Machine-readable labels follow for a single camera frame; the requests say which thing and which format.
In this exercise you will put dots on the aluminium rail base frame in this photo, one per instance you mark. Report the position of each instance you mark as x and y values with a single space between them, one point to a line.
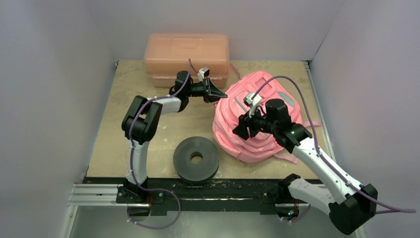
222 208

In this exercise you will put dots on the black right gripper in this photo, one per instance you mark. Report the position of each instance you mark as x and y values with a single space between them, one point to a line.
248 123

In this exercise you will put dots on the pink student backpack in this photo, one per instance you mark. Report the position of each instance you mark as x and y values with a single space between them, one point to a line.
227 111

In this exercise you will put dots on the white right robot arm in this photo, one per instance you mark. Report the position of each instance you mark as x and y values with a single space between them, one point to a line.
347 202

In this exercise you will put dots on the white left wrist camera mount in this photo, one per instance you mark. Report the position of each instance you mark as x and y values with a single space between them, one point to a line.
203 73

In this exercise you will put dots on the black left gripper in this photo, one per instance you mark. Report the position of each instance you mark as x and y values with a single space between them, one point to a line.
210 93

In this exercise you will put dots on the translucent orange plastic box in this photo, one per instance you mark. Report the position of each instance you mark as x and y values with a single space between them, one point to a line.
168 53

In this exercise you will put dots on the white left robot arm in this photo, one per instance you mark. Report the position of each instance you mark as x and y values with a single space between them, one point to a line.
141 120

